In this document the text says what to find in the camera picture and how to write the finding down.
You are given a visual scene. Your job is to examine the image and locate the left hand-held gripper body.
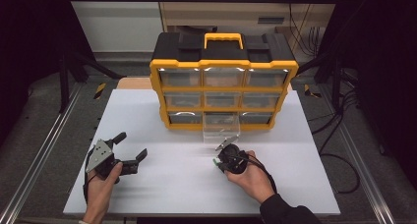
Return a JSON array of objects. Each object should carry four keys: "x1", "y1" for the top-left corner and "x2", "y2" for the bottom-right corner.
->
[{"x1": 85, "y1": 138, "x2": 124, "y2": 179}]

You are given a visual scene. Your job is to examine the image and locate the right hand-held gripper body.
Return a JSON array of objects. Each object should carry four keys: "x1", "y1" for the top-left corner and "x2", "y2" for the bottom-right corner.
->
[{"x1": 214, "y1": 135, "x2": 250, "y2": 176}]

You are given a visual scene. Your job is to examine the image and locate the clear plastic drawer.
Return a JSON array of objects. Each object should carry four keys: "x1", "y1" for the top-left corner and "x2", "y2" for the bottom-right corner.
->
[{"x1": 202, "y1": 112, "x2": 241, "y2": 145}]

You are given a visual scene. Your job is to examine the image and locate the yellow black drawer organizer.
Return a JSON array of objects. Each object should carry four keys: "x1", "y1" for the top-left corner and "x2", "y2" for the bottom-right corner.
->
[{"x1": 149, "y1": 31, "x2": 300, "y2": 132}]

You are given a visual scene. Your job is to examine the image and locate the person's right hand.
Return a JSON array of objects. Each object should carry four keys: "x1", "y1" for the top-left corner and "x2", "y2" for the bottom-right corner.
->
[{"x1": 225, "y1": 149, "x2": 277, "y2": 205}]

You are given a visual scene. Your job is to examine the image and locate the person's left hand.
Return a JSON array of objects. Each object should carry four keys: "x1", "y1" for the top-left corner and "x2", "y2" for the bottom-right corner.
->
[{"x1": 85, "y1": 160, "x2": 124, "y2": 216}]

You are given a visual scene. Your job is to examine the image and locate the yellow black striped tape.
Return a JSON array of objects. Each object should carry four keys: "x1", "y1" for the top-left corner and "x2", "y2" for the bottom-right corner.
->
[
  {"x1": 303, "y1": 84, "x2": 323, "y2": 99},
  {"x1": 92, "y1": 82, "x2": 108, "y2": 101}
]

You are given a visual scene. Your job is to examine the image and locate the black metal stand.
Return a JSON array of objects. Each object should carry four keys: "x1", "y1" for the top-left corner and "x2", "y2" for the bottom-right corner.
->
[
  {"x1": 58, "y1": 49, "x2": 126, "y2": 114},
  {"x1": 296, "y1": 50, "x2": 344, "y2": 114}
]

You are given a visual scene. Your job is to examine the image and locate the set of clear organizer drawers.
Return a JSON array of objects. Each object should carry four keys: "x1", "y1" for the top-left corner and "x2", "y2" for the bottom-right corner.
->
[{"x1": 157, "y1": 67, "x2": 290, "y2": 126}]

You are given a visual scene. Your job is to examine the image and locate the white panel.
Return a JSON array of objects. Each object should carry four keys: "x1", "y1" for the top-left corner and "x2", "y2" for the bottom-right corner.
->
[{"x1": 64, "y1": 0, "x2": 165, "y2": 54}]

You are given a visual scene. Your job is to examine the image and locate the black curtain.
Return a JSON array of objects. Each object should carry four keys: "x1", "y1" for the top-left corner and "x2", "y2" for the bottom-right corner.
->
[
  {"x1": 319, "y1": 0, "x2": 417, "y2": 190},
  {"x1": 0, "y1": 0, "x2": 96, "y2": 147}
]

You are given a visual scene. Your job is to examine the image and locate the wooden cabinet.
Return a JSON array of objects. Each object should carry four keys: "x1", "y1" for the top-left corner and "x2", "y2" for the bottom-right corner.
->
[{"x1": 156, "y1": 0, "x2": 342, "y2": 35}]

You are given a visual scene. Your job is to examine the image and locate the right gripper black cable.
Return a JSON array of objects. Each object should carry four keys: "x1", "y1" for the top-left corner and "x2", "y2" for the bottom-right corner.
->
[{"x1": 229, "y1": 153, "x2": 278, "y2": 195}]

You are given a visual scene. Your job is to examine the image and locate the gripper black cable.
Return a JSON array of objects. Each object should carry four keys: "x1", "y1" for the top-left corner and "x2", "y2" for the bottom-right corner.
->
[
  {"x1": 82, "y1": 148, "x2": 98, "y2": 204},
  {"x1": 229, "y1": 153, "x2": 278, "y2": 195}
]

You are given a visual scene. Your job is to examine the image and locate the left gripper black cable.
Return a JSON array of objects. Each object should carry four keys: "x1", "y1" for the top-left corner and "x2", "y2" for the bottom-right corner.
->
[{"x1": 82, "y1": 148, "x2": 98, "y2": 204}]

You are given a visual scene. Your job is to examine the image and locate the aluminium floor rail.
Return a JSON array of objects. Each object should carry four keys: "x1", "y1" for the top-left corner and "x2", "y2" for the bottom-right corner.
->
[
  {"x1": 0, "y1": 83, "x2": 84, "y2": 224},
  {"x1": 319, "y1": 84, "x2": 396, "y2": 224}
]

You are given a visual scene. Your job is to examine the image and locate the bundle of black floor cables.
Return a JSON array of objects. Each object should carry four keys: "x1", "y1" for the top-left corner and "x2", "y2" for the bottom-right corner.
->
[{"x1": 307, "y1": 88, "x2": 361, "y2": 136}]

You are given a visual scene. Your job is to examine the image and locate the looped black floor cable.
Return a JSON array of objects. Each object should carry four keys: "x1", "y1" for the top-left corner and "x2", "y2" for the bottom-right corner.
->
[{"x1": 319, "y1": 152, "x2": 361, "y2": 196}]

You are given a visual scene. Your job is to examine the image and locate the hanging black wall cables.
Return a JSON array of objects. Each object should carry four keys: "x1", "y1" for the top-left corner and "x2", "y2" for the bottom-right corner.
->
[{"x1": 287, "y1": 2, "x2": 322, "y2": 57}]

